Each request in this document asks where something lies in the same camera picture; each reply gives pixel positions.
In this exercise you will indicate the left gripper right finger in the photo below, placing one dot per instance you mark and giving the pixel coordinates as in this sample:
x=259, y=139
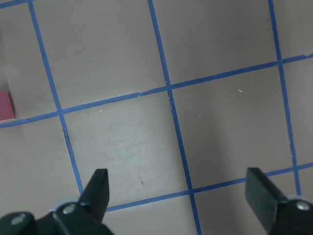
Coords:
x=278, y=213

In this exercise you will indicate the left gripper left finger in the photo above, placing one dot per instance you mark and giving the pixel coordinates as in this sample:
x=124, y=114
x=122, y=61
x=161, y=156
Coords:
x=83, y=217

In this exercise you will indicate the red foam block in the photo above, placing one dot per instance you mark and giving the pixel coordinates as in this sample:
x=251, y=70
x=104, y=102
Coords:
x=6, y=108

